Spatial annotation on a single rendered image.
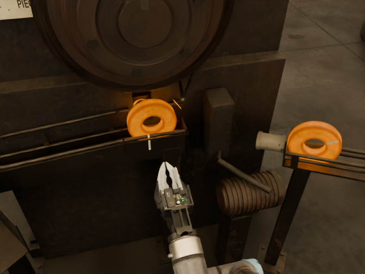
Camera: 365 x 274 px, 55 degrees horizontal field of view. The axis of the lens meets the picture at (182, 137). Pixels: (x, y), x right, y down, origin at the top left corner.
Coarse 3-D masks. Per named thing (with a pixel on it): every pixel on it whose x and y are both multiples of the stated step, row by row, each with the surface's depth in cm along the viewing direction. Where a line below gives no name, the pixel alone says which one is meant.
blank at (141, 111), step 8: (136, 104) 105; (144, 104) 103; (152, 104) 103; (160, 104) 104; (168, 104) 107; (136, 112) 103; (144, 112) 104; (152, 112) 105; (160, 112) 105; (168, 112) 106; (128, 120) 105; (136, 120) 105; (168, 120) 108; (176, 120) 109; (128, 128) 107; (136, 128) 107; (144, 128) 110; (152, 128) 111; (160, 128) 110; (168, 128) 110; (160, 136) 112
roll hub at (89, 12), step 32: (96, 0) 69; (128, 0) 70; (160, 0) 71; (192, 0) 74; (96, 32) 73; (128, 32) 74; (160, 32) 76; (192, 32) 79; (128, 64) 80; (160, 64) 82
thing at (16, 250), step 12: (0, 216) 93; (0, 228) 94; (12, 228) 88; (0, 240) 92; (12, 240) 92; (24, 240) 87; (0, 252) 89; (12, 252) 89; (24, 252) 89; (0, 264) 87; (12, 264) 87
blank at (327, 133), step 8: (296, 128) 106; (304, 128) 103; (312, 128) 102; (320, 128) 101; (328, 128) 101; (296, 136) 105; (304, 136) 104; (312, 136) 103; (320, 136) 103; (328, 136) 102; (336, 136) 101; (288, 144) 108; (296, 144) 107; (304, 144) 109; (328, 144) 103; (336, 144) 103; (296, 152) 109; (304, 152) 108; (312, 152) 109; (320, 152) 107; (328, 152) 105; (336, 152) 104
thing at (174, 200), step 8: (160, 192) 82; (168, 192) 82; (176, 192) 83; (184, 192) 83; (168, 200) 81; (176, 200) 83; (184, 200) 82; (192, 200) 81; (168, 208) 80; (176, 208) 80; (184, 208) 80; (192, 208) 83; (168, 216) 84; (176, 216) 81; (184, 216) 82; (176, 224) 81; (184, 224) 81; (176, 232) 78; (184, 232) 82; (192, 232) 80; (168, 240) 81
